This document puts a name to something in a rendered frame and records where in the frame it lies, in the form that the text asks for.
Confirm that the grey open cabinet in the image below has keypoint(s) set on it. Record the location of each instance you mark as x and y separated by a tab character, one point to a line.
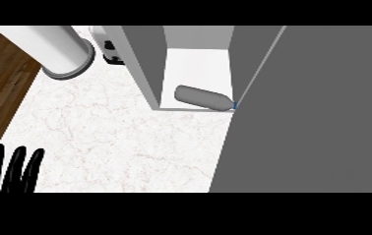
194	65

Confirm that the grey water bottle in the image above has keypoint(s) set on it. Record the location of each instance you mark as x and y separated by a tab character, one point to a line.
202	98

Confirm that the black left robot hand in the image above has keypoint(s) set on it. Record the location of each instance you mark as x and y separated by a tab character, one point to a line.
17	173

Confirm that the white and black appliance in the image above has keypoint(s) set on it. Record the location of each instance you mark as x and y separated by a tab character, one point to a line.
110	47

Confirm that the dark grey cabinet door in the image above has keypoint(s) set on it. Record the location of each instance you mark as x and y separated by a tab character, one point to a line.
311	114

